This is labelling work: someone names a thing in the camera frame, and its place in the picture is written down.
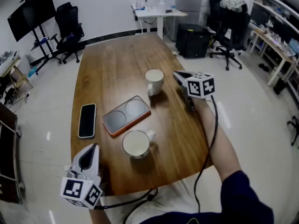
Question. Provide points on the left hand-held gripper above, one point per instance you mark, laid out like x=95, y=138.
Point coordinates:
x=73, y=188

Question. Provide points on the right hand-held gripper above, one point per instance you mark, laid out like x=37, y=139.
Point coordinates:
x=201, y=85

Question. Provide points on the white mug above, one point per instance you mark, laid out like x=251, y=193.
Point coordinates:
x=155, y=85
x=136, y=143

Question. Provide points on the person's right forearm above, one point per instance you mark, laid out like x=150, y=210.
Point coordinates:
x=224, y=157

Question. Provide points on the person's left forearm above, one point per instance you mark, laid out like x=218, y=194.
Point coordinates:
x=98, y=217

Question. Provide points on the black mini cabinet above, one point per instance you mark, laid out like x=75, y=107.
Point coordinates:
x=191, y=41

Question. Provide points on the black smartphone in white case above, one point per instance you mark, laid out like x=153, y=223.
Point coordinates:
x=87, y=121

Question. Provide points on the white desk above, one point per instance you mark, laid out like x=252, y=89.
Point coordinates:
x=160, y=27

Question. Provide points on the orange coaster tray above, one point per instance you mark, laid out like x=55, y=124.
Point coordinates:
x=121, y=118

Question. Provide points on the black office chair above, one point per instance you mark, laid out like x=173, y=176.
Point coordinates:
x=67, y=17
x=215, y=10
x=7, y=94
x=294, y=125
x=236, y=29

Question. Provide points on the white spray bottle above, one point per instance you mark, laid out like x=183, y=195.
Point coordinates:
x=162, y=7

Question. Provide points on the white storage box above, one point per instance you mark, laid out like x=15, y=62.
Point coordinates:
x=169, y=1

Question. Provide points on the black slippers pair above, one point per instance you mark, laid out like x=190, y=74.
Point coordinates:
x=264, y=67

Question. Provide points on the person's white clothing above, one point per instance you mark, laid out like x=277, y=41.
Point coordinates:
x=168, y=199

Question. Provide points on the pile of light clothes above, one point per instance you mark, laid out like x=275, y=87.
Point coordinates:
x=233, y=4

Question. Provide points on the black floor bin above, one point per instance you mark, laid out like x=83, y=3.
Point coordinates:
x=279, y=87

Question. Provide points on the wooden workbench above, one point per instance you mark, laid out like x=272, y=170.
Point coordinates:
x=283, y=56

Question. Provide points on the wooden side table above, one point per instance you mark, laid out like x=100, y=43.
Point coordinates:
x=22, y=79

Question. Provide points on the teal plastic bag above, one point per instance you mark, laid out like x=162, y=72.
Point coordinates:
x=32, y=72

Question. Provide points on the white shelving rack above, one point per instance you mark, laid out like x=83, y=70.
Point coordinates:
x=268, y=7

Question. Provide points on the grey crumpled clothes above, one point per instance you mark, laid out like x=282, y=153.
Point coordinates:
x=5, y=55

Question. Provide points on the person's navy shirt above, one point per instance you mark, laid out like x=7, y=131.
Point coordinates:
x=243, y=202

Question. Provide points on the black television screen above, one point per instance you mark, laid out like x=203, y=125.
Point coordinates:
x=30, y=15

